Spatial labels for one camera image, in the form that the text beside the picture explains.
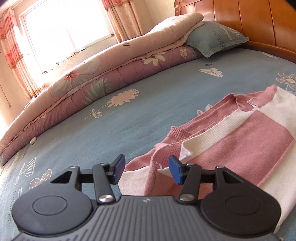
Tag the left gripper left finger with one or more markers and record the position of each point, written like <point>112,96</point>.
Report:
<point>105,175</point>

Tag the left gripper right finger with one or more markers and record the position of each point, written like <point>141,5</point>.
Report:
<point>189,177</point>

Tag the pink and cream sweater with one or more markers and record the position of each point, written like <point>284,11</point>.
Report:
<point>253,135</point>

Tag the blue floral bed sheet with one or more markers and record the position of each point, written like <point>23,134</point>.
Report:
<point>133,119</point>

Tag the folded pink floral quilt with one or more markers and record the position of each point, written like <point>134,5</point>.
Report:
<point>110,70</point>

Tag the grey-green flower pillow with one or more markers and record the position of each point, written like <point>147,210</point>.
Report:
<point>213,37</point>

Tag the orange patterned right curtain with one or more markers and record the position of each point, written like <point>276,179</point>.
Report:
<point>124,19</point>

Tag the orange patterned curtain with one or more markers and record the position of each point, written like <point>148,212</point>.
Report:
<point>124,19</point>
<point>10,42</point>

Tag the orange patterned left curtain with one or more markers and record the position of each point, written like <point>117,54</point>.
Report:
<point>10,42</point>

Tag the wooden headboard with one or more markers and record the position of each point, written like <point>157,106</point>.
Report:
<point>270,25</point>

